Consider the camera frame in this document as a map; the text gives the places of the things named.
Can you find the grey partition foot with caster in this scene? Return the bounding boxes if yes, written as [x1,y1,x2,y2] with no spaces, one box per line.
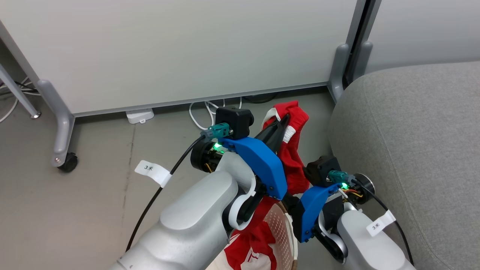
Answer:
[37,79,77,168]

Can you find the white power adapter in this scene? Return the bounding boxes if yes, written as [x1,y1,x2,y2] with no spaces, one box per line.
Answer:
[126,108,155,125]

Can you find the white coiled cable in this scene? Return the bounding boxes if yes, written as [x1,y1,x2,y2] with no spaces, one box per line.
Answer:
[188,98,243,131]

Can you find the black floor cable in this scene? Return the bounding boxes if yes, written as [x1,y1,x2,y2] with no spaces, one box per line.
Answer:
[243,93,279,104]

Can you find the thin black floor cables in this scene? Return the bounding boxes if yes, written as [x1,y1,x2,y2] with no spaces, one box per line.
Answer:
[0,82,39,95]

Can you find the wide white partition panel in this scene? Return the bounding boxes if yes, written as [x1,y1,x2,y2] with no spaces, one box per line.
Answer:
[0,0,367,117]

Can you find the white floor cables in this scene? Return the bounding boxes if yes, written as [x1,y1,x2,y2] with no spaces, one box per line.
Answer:
[0,76,40,124]

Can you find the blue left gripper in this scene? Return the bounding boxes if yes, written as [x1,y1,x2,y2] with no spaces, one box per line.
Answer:
[190,114,291,200]

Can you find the white right cable tag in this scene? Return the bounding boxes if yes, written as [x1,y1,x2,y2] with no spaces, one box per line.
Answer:
[366,210,397,237]

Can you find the red garment with white trim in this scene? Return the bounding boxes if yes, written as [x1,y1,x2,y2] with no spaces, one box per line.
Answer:
[224,100,312,270]

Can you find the white left cable tag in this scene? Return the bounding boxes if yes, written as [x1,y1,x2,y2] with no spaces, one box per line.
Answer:
[134,160,173,188]

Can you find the cream perforated laundry basket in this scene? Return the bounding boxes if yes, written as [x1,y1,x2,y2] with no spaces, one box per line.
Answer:
[204,202,300,270]

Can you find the white cable tag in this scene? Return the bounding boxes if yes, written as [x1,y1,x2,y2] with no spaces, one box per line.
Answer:
[134,160,173,188]
[366,210,397,237]

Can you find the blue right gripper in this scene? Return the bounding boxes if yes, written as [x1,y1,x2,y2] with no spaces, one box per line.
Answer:
[281,172,376,243]

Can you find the grey metal table leg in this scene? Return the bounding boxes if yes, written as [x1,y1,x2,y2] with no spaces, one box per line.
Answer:
[0,63,41,120]

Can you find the black caster wheel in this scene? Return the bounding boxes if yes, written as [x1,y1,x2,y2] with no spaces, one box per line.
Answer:
[58,152,79,173]

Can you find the grey fabric sofa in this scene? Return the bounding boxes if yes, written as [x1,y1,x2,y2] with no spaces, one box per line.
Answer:
[328,61,480,270]

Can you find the narrow white partition panel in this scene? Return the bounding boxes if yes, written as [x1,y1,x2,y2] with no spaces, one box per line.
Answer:
[366,0,480,74]

